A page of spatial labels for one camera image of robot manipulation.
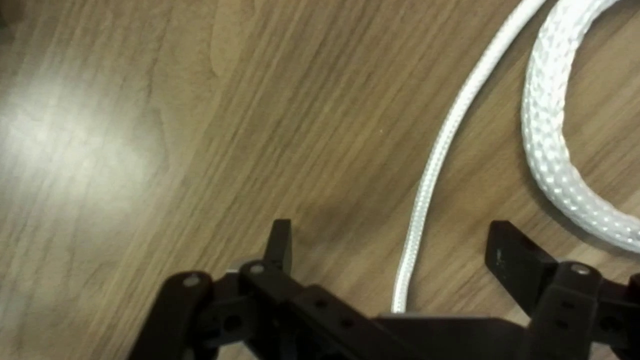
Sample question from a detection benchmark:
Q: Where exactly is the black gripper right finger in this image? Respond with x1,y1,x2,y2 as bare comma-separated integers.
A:
483,219,640,360

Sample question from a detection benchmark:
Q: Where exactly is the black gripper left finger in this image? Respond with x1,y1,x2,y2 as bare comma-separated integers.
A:
125,219,415,360

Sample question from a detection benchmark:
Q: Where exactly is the thin white rope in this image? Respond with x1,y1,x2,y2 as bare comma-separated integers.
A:
389,0,548,316

